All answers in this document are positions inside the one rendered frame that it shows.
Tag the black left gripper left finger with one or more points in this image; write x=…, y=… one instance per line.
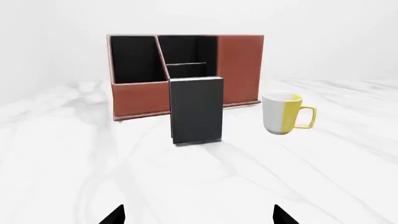
x=115, y=217

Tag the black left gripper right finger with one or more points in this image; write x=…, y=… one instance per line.
x=282, y=217

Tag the black book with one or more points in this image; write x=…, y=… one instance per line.
x=196, y=109

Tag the brown leather desk caddy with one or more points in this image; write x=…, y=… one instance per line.
x=239, y=70

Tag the white and yellow mug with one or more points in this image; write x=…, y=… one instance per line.
x=281, y=114

